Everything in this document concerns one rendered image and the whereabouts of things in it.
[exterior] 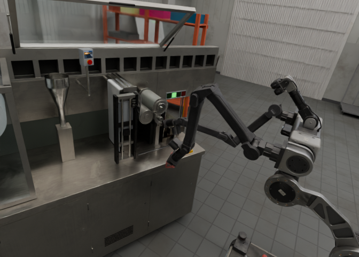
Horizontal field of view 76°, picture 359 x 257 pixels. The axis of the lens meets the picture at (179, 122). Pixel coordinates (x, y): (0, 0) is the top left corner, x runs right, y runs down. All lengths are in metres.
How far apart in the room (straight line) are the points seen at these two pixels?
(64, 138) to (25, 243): 0.68
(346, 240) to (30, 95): 2.13
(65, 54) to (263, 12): 6.48
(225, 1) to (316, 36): 2.79
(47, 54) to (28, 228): 1.11
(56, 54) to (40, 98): 0.33
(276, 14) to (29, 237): 7.23
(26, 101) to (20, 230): 0.84
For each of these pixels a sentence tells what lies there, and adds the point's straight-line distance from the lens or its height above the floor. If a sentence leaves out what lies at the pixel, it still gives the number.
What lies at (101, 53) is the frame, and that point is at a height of 1.61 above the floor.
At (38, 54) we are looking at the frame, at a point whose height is 1.62.
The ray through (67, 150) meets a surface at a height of 0.99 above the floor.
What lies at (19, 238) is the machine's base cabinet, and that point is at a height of 0.68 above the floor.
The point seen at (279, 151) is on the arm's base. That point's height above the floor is 1.48.
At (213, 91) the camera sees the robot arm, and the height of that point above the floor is 1.68.
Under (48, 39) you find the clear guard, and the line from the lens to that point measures 1.82.
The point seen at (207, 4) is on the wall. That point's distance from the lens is 8.32.
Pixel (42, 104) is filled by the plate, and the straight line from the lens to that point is 1.97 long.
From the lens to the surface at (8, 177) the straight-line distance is 1.57.
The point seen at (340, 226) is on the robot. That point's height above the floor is 1.07.
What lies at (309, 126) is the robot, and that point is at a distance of 1.36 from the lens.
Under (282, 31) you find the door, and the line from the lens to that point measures 7.58.
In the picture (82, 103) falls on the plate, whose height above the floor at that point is 1.22.
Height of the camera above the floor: 2.03
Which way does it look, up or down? 27 degrees down
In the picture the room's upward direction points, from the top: 7 degrees clockwise
